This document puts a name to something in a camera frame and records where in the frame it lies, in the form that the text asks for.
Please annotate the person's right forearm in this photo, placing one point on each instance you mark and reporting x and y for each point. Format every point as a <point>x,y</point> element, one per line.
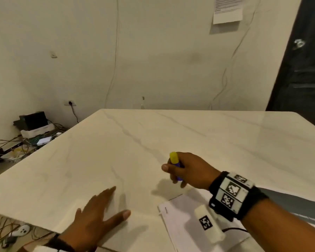
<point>283,228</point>

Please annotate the white wall socket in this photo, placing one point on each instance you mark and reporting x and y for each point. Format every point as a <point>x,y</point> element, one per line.
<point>69,103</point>

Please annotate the white network switch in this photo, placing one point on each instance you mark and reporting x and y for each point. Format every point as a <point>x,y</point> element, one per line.
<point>44,140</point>

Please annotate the person's left hand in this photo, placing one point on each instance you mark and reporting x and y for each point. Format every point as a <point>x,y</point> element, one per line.
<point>88,228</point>

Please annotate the black electronic box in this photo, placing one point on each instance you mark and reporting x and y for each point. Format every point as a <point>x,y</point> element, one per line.
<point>31,120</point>

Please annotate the black wrist camera with markers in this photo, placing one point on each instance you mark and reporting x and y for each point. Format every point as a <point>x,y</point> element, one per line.
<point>232,194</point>

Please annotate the person's right hand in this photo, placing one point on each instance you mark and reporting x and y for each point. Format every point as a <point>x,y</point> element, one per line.
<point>196,170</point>

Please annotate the paper notice on wall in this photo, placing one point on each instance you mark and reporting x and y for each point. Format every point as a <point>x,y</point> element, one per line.
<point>227,9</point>

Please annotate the white device box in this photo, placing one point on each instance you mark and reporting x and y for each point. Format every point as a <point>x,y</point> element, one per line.
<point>38,130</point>

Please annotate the person's right thumb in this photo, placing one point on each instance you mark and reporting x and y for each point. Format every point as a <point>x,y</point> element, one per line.
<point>170,167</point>

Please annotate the black door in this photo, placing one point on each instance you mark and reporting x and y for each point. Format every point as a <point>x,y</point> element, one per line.
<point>299,65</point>

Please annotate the yellow and purple glue stick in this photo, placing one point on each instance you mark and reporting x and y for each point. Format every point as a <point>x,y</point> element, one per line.
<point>175,160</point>

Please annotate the person's left thumb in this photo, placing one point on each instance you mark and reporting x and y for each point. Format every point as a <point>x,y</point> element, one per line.
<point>117,217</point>

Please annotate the white paper sheet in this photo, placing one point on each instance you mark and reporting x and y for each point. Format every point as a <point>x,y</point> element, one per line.
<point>189,223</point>

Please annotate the white box with marker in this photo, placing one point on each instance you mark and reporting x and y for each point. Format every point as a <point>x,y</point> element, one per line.
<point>209,223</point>

